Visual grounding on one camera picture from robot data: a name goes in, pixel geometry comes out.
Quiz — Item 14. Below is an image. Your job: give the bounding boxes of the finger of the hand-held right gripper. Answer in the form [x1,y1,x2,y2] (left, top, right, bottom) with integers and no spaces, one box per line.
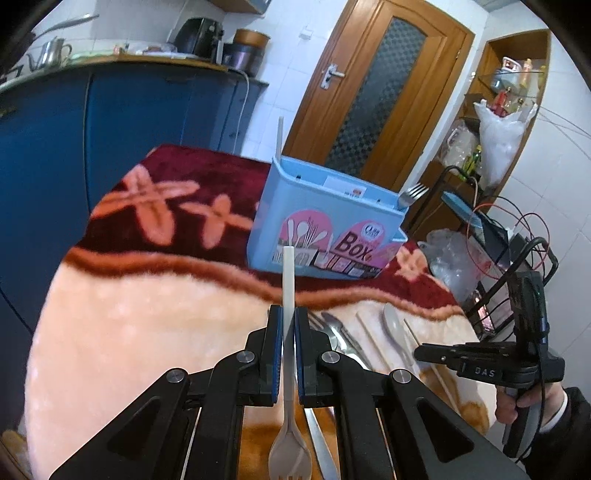
[414,342,462,367]

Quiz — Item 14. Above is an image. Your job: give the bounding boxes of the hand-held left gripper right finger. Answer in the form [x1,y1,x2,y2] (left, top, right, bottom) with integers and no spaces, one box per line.
[294,307,532,480]

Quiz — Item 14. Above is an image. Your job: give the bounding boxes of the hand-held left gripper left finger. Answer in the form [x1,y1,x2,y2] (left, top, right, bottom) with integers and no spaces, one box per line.
[48,307,283,480]

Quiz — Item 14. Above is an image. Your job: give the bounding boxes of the white plastic spork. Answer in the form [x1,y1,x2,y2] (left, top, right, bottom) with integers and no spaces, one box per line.
[268,247,314,480]

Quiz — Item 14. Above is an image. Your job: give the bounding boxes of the light blue utensil box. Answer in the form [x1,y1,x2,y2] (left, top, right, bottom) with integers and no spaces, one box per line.
[247,156,408,281]

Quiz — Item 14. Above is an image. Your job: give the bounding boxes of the person's right forearm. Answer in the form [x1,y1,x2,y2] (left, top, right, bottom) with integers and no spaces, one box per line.
[540,387,591,437]

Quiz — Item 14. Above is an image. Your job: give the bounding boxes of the person's right hand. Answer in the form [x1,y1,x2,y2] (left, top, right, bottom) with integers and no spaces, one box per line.
[495,387,568,430]

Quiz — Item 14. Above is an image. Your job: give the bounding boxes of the metal spoon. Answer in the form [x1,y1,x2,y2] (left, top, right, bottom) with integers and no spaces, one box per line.
[321,312,372,367]

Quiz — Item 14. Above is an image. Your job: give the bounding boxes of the white plastic spoon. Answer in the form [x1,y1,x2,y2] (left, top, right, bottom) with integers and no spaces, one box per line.
[382,303,416,370]

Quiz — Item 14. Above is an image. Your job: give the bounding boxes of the black metal cart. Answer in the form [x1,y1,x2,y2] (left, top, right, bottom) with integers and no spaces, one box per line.
[406,166,518,342]

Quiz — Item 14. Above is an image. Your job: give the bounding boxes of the metal knife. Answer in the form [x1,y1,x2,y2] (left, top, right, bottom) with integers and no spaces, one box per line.
[304,408,340,480]

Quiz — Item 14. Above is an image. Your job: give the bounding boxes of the clear crumpled plastic bag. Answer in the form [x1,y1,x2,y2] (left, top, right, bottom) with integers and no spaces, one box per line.
[418,228,483,305]

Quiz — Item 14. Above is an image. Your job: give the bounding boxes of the red and cream floral blanket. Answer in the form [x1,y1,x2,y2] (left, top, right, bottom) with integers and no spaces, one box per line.
[23,144,490,480]

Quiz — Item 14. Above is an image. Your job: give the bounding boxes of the blue striped flat device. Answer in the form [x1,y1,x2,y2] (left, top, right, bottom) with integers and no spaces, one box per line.
[441,191,490,241]

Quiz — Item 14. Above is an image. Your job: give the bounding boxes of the green bottles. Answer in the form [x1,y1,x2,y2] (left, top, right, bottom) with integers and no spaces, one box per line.
[464,145,483,178]

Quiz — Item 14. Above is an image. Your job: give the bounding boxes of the clear bag on shelf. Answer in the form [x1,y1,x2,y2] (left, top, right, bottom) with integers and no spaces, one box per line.
[445,124,478,167]

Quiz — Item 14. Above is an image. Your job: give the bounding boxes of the white plastic bag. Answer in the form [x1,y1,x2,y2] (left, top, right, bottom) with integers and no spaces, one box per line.
[474,99,539,189]

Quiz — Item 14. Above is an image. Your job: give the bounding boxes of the wooden door with glass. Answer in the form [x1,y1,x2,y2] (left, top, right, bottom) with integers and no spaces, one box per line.
[283,0,475,195]

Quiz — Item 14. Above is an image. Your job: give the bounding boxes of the blue kitchen base cabinet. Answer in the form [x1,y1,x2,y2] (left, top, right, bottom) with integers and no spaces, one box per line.
[0,62,269,342]

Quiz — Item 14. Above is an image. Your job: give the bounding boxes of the brown pot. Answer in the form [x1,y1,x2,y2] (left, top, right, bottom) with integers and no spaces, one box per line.
[234,28,271,48]

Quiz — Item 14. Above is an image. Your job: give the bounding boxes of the black air fryer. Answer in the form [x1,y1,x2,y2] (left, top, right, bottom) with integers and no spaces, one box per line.
[174,17,225,57]

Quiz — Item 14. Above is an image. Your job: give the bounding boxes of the steel kettle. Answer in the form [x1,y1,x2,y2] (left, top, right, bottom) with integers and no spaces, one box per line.
[28,38,73,70]

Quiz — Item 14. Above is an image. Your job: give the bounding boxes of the red cable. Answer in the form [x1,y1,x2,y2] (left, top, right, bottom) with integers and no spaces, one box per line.
[464,196,555,287]

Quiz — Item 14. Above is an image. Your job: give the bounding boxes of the white power cable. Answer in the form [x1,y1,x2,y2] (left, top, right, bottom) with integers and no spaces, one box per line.
[228,68,250,155]

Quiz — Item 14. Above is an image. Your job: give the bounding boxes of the wooden wall niche shelf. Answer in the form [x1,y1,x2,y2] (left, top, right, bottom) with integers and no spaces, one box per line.
[416,30,552,236]

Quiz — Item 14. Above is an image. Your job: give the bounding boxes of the metal door handle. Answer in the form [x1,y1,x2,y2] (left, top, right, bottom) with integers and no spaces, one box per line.
[320,64,346,89]

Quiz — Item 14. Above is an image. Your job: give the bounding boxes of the blue wall cabinet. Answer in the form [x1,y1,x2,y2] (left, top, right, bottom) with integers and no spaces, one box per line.
[198,0,273,14]

